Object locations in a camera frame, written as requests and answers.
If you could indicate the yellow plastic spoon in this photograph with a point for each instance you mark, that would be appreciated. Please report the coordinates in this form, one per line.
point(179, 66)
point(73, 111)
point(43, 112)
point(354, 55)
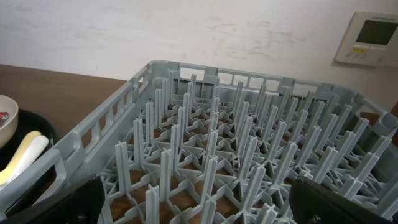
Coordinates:
point(6, 173)

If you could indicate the wall thermostat control panel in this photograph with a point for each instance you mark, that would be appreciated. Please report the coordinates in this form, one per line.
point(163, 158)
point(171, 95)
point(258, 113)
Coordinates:
point(370, 40)

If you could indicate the cream large bowl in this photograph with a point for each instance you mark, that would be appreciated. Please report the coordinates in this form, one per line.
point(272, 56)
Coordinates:
point(8, 127)

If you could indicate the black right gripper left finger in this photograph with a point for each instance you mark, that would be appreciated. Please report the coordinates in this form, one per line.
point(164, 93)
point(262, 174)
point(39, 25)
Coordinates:
point(78, 203)

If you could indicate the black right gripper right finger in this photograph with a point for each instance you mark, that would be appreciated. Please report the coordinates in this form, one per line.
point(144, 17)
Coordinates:
point(311, 202)

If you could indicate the grey dishwasher rack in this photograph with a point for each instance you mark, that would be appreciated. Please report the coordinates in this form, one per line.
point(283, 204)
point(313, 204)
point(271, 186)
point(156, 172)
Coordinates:
point(181, 143)

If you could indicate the red snack wrapper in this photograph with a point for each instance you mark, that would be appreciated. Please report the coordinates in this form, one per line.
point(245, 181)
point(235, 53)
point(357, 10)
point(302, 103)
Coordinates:
point(4, 116)

